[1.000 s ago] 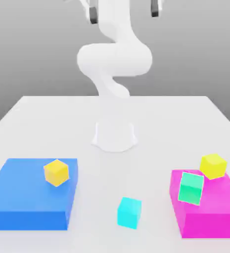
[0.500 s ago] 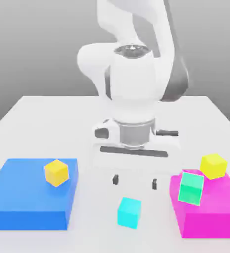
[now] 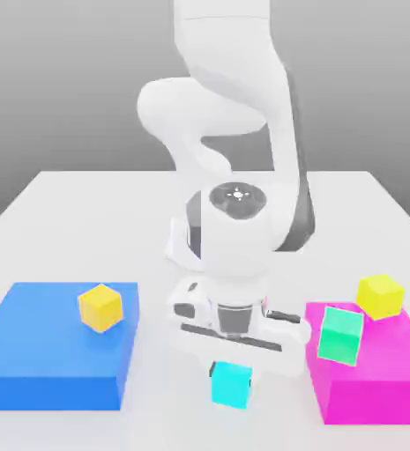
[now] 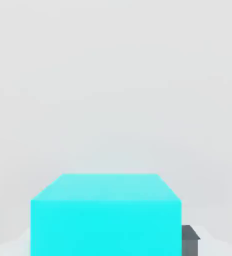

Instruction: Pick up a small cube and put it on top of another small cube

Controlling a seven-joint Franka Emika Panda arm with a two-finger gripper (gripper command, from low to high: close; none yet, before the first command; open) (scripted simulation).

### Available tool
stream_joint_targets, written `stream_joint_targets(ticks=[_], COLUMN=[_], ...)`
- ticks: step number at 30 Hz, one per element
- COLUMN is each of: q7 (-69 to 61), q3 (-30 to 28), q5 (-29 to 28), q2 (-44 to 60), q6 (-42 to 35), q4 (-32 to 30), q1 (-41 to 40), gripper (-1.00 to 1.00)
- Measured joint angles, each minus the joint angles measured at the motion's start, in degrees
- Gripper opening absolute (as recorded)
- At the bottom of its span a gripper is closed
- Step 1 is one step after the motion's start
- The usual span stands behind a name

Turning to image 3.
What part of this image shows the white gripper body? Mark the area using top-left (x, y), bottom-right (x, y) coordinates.
top-left (170, 314), bottom-right (312, 378)

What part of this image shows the small cyan cube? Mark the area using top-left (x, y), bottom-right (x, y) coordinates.
top-left (210, 359), bottom-right (254, 410)

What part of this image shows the small green cube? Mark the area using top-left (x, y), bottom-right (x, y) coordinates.
top-left (316, 305), bottom-right (365, 367)

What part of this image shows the small lemon yellow cube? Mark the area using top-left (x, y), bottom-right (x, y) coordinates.
top-left (355, 273), bottom-right (406, 322)

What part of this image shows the small orange-yellow cube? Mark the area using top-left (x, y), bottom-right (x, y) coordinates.
top-left (78, 283), bottom-right (124, 334)

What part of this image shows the large magenta box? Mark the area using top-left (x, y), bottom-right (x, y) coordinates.
top-left (303, 300), bottom-right (410, 426)

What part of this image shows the large blue box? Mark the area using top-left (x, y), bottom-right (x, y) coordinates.
top-left (0, 281), bottom-right (140, 412)

